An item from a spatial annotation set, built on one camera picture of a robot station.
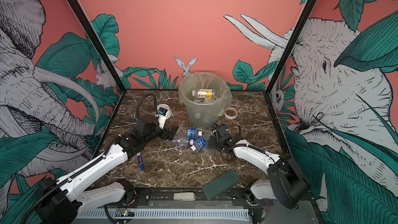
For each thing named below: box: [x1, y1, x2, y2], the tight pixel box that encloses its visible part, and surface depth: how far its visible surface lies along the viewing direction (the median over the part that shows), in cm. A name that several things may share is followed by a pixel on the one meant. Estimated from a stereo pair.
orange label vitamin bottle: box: [191, 89, 216, 99], surface depth 98 cm
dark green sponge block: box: [202, 169, 240, 201], surface depth 80 cm
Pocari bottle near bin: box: [187, 127, 203, 139], surface depth 95 cm
